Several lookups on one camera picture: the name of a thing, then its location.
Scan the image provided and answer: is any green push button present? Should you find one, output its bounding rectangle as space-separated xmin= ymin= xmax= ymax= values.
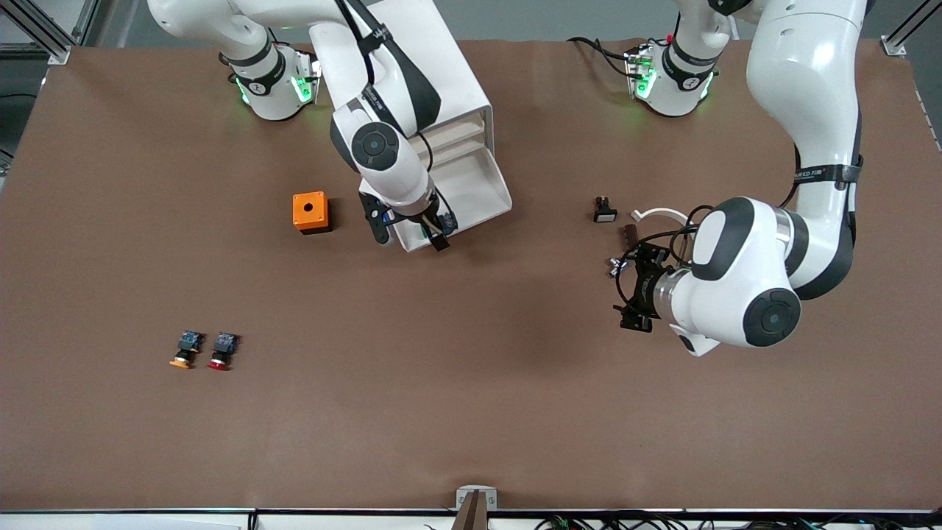
xmin=422 ymin=210 xmax=458 ymax=240

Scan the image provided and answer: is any red push button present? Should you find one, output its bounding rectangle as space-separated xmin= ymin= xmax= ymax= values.
xmin=207 ymin=332 xmax=240 ymax=372

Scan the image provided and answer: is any yellow push button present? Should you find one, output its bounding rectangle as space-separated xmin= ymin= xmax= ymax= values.
xmin=169 ymin=331 xmax=205 ymax=370

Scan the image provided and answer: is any brown wooden bar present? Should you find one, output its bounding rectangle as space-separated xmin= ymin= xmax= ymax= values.
xmin=452 ymin=490 xmax=490 ymax=530

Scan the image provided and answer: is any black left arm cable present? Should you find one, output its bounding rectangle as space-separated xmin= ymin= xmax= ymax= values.
xmin=615 ymin=205 xmax=718 ymax=314

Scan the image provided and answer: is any white half-ring pipe clamp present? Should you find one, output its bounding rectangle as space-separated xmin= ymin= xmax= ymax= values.
xmin=631 ymin=208 xmax=694 ymax=229

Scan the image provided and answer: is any orange button enclosure box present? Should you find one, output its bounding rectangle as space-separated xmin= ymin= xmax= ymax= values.
xmin=292 ymin=191 xmax=332 ymax=235

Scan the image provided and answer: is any black cable bundle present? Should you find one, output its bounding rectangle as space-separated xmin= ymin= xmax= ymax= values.
xmin=534 ymin=510 xmax=942 ymax=530

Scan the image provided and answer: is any black base power cable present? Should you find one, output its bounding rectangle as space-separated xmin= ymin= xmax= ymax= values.
xmin=567 ymin=35 xmax=635 ymax=78

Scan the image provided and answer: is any grey metal bracket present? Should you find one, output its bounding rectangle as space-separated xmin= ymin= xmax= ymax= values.
xmin=456 ymin=485 xmax=498 ymax=512

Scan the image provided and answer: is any white table edge rail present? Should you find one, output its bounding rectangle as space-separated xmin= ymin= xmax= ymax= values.
xmin=0 ymin=506 xmax=942 ymax=530

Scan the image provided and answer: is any aluminium frame profile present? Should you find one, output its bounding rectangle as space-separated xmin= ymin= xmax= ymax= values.
xmin=881 ymin=0 xmax=942 ymax=57
xmin=0 ymin=0 xmax=100 ymax=66

